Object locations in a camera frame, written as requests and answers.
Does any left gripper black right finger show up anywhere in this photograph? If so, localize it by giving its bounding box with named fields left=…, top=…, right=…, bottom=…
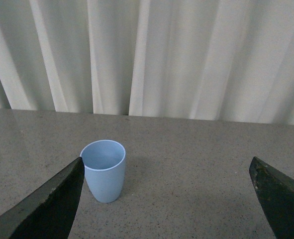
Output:
left=249, top=157, right=294, bottom=239

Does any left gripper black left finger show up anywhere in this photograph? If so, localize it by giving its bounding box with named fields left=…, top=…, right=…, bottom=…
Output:
left=0, top=157, right=84, bottom=239

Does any light blue plastic cup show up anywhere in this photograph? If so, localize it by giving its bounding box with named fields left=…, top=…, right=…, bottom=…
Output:
left=80, top=139, right=126, bottom=203

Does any white pleated curtain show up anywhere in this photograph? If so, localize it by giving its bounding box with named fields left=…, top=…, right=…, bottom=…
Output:
left=0, top=0, right=294, bottom=124

